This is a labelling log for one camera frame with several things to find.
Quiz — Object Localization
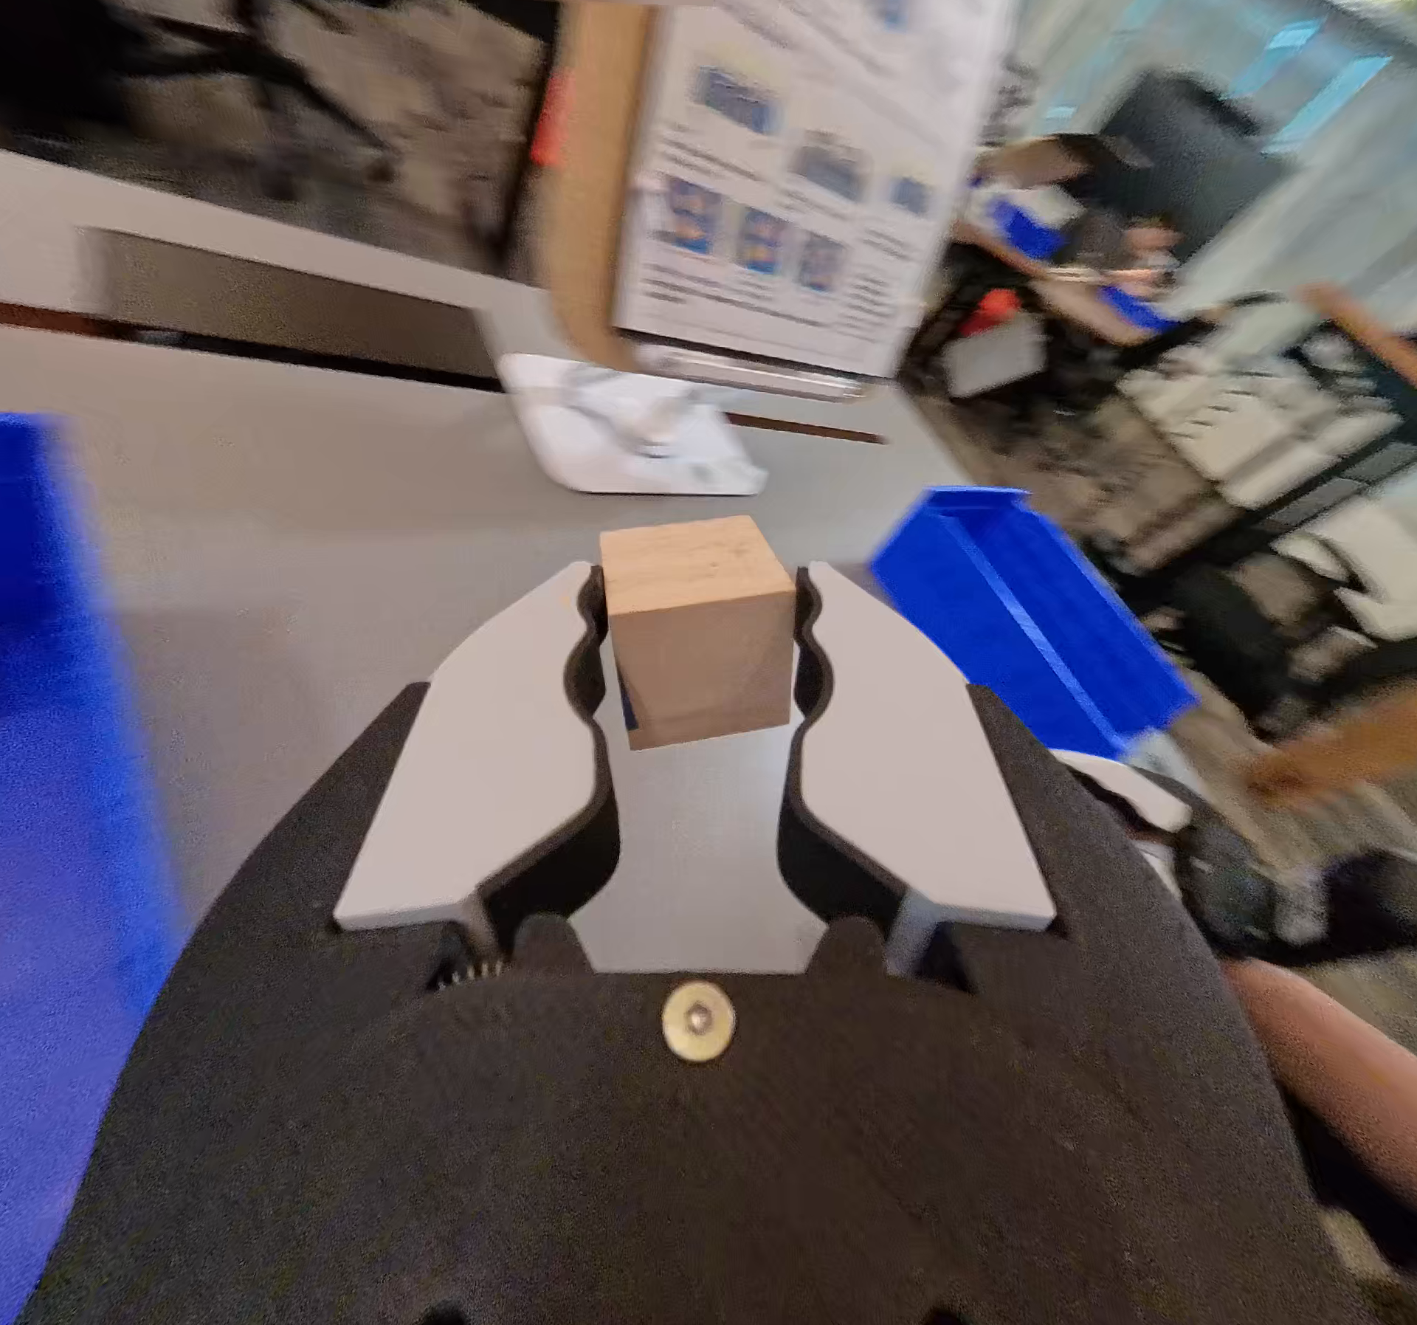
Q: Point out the desk cable tray lid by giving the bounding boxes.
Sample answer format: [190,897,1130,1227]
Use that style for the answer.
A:
[75,227,501,383]

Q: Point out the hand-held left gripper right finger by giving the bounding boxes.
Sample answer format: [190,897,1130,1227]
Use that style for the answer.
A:
[777,561,1058,977]

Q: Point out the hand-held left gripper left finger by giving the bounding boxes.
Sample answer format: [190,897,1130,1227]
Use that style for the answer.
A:
[332,561,621,963]

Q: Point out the person's right forearm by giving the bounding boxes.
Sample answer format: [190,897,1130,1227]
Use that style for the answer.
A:
[1226,957,1417,1231]

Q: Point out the wooden cube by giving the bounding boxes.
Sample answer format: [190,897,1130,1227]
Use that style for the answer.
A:
[599,513,799,751]

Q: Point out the blue plastic bin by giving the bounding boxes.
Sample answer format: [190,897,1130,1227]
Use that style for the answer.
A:
[0,412,187,1299]
[868,486,1200,763]

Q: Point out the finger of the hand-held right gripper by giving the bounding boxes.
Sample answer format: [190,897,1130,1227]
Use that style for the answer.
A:
[1056,751,1194,836]

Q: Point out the printed instruction sheet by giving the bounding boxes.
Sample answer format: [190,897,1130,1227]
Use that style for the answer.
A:
[612,0,1024,378]

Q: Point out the grey desk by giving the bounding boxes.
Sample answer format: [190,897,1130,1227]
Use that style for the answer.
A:
[0,148,1202,977]

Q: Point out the orange traffic cone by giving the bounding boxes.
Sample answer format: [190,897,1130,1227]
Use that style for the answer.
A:
[529,72,573,171]

